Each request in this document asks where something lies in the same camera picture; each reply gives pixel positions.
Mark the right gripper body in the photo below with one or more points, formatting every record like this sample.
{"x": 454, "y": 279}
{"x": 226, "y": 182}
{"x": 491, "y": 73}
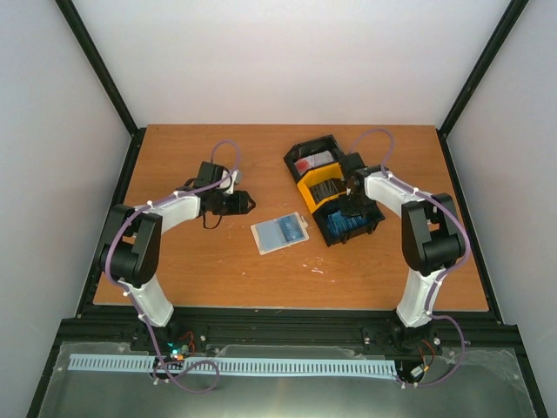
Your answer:
{"x": 357, "y": 205}

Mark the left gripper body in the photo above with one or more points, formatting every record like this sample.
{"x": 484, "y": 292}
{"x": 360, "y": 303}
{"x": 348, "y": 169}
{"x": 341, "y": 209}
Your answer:
{"x": 223, "y": 207}

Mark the beige card holder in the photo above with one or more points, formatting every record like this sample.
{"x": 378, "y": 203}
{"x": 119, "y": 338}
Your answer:
{"x": 269, "y": 238}

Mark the blue VIP card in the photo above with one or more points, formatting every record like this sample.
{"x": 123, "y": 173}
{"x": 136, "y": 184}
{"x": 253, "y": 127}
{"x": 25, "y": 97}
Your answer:
{"x": 291, "y": 228}

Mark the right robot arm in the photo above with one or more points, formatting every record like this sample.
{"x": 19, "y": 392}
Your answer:
{"x": 433, "y": 241}

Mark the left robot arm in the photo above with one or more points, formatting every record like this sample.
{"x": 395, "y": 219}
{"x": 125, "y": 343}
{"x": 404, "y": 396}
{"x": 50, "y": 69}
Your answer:
{"x": 129, "y": 248}

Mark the black bin with blue cards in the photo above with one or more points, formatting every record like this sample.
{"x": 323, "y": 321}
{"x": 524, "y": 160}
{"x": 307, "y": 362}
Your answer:
{"x": 320, "y": 217}

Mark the blue cards stack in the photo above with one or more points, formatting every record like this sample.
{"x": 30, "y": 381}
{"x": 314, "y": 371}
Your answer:
{"x": 338, "y": 224}

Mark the dark grey cards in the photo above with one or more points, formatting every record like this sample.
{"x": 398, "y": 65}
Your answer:
{"x": 327, "y": 189}

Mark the red white cards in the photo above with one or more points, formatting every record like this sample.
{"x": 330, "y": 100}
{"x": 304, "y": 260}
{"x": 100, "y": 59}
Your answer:
{"x": 306, "y": 163}

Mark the yellow bin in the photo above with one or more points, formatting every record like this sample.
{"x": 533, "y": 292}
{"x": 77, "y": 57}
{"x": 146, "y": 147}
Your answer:
{"x": 315, "y": 176}

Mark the small electronics board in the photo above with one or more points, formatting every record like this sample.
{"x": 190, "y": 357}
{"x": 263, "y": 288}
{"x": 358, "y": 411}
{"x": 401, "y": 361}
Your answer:
{"x": 179, "y": 351}

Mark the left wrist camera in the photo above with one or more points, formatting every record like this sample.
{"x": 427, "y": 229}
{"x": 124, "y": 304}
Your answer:
{"x": 229, "y": 181}

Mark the black aluminium rail base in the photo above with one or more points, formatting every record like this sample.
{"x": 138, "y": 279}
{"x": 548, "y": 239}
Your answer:
{"x": 366, "y": 332}

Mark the light blue cable duct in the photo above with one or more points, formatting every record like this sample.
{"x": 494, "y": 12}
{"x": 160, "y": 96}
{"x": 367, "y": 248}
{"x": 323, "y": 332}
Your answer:
{"x": 245, "y": 367}

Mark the left black frame post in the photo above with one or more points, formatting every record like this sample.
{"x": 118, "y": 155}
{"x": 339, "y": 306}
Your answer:
{"x": 91, "y": 52}

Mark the black frame post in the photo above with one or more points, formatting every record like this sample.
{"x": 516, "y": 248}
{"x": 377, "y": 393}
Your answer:
{"x": 91, "y": 52}
{"x": 498, "y": 37}

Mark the right black frame post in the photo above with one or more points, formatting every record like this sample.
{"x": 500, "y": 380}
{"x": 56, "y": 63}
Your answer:
{"x": 498, "y": 37}

